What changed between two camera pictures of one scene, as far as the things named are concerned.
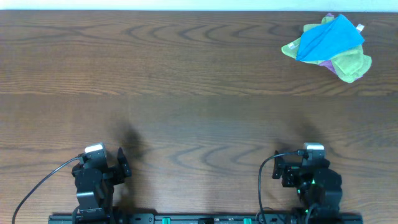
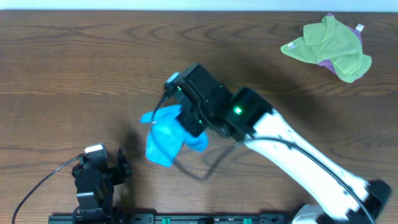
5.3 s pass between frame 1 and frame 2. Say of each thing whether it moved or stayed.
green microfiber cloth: stayed
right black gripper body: moved
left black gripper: stayed
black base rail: stayed
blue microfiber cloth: moved
